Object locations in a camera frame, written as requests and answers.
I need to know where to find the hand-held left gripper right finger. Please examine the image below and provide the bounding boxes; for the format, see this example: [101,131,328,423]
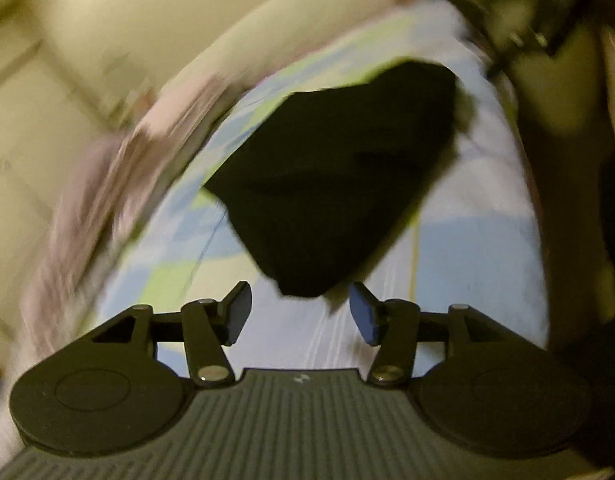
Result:
[348,281,519,387]

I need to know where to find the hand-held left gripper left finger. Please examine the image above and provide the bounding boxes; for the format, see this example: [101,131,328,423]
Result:
[91,281,252,387]

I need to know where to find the black pants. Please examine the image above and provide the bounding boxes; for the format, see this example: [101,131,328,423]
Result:
[203,60,461,299]

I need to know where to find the checkered bed sheet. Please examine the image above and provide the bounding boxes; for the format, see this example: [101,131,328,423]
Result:
[94,0,551,376]

